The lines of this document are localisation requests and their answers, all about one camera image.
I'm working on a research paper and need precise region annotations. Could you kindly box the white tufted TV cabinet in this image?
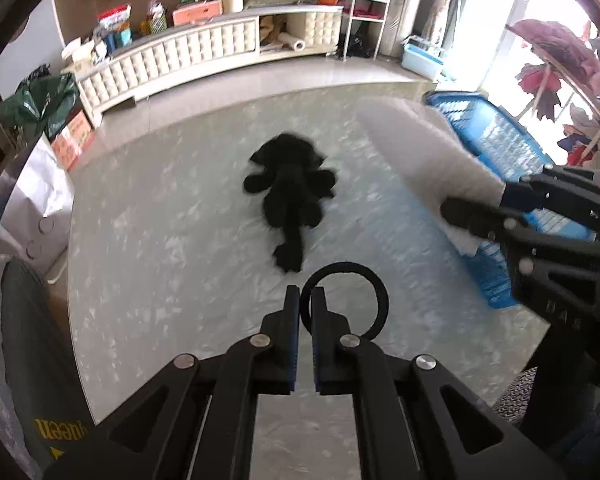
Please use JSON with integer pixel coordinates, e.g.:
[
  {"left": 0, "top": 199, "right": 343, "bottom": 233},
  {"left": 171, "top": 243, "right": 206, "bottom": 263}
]
[{"left": 76, "top": 4, "right": 342, "bottom": 127}]

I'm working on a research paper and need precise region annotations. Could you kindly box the black hair ring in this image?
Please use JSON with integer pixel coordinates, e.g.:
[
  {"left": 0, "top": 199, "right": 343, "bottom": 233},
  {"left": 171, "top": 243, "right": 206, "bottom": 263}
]
[{"left": 298, "top": 261, "right": 391, "bottom": 340}]

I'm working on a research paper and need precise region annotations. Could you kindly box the paper towel roll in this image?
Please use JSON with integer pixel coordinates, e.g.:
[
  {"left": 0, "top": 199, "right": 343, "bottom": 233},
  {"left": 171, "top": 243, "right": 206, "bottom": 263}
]
[{"left": 277, "top": 32, "right": 306, "bottom": 52}]

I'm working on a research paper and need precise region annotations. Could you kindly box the green plastic bag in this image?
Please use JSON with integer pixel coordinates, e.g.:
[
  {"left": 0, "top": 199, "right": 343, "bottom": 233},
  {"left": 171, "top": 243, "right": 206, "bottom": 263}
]
[{"left": 0, "top": 73, "right": 80, "bottom": 143}]

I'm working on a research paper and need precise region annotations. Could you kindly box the white cloth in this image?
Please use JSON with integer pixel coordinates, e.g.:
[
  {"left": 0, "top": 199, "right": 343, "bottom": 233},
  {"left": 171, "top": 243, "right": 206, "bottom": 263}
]
[{"left": 355, "top": 96, "right": 505, "bottom": 257}]

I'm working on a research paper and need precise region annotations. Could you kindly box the blue plastic laundry basket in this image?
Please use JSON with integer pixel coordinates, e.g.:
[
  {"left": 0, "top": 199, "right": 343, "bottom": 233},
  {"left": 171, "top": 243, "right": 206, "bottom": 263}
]
[{"left": 424, "top": 90, "right": 596, "bottom": 309}]

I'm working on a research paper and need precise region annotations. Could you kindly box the light blue storage bin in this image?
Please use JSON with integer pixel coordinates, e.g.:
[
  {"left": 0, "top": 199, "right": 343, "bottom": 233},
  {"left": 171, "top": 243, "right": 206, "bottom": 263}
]
[{"left": 401, "top": 35, "right": 444, "bottom": 81}]

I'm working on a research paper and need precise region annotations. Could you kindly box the black plush toy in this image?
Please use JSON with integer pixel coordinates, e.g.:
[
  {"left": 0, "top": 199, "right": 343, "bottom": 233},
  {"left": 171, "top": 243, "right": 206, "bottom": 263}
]
[{"left": 242, "top": 132, "right": 337, "bottom": 273}]

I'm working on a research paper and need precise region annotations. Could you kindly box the pink storage box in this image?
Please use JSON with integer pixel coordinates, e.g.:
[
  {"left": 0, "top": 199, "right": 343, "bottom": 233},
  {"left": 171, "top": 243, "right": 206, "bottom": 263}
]
[{"left": 172, "top": 0, "right": 222, "bottom": 26}]

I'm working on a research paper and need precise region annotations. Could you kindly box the clothes drying rack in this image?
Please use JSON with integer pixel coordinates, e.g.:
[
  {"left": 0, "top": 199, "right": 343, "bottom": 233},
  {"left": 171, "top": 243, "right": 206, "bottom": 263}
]
[{"left": 506, "top": 18, "right": 600, "bottom": 169}]

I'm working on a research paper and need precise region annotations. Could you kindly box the red white cardboard box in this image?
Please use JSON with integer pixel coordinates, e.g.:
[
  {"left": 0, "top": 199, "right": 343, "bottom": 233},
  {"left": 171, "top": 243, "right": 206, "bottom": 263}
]
[{"left": 50, "top": 110, "right": 95, "bottom": 171}]

